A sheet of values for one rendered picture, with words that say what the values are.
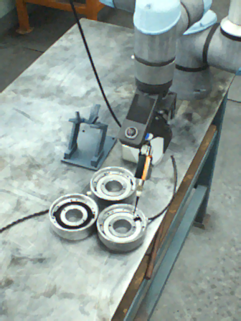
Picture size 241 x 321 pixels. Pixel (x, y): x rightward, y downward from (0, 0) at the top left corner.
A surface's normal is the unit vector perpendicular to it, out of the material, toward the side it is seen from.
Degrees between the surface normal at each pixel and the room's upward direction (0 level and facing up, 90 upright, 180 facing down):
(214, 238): 0
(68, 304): 0
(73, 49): 0
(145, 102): 31
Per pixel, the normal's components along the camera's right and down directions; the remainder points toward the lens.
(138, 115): -0.16, -0.29
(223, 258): 0.00, -0.73
